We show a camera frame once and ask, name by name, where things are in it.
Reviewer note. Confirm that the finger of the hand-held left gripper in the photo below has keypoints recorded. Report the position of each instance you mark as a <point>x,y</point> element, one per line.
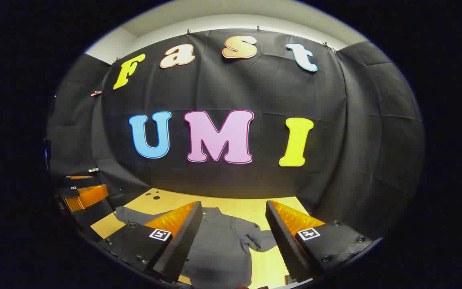
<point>92,212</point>
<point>80,182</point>

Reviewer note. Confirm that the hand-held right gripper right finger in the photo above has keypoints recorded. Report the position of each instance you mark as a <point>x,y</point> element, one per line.
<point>283,245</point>

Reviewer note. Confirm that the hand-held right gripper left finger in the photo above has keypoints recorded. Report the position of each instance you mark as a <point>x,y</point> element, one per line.
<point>183,245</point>

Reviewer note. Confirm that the grey polo shirt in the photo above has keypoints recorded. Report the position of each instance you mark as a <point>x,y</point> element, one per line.
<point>219,245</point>

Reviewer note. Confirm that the black backdrop cloth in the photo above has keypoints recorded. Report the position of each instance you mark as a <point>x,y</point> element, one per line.
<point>263,88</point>

